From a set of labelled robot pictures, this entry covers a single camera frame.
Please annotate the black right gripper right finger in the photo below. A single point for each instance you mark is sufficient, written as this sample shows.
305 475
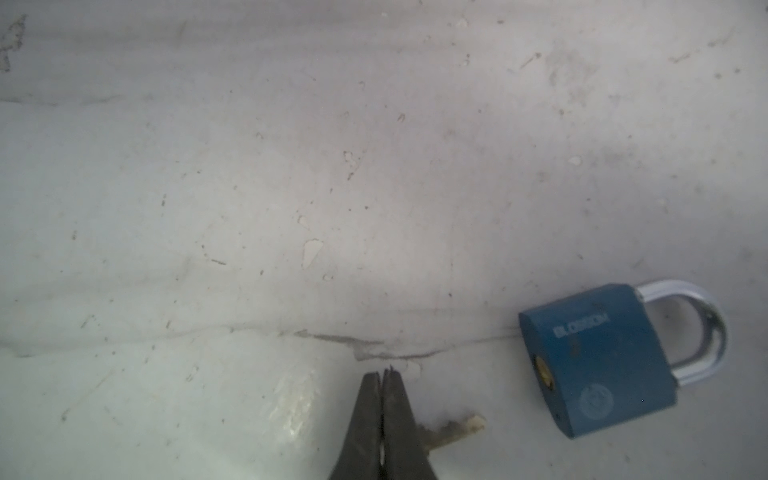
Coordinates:
403 456

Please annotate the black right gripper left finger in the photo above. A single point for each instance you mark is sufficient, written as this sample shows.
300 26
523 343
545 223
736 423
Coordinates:
360 455

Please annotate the silver key with ring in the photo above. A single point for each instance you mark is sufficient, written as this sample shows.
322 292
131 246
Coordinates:
450 432

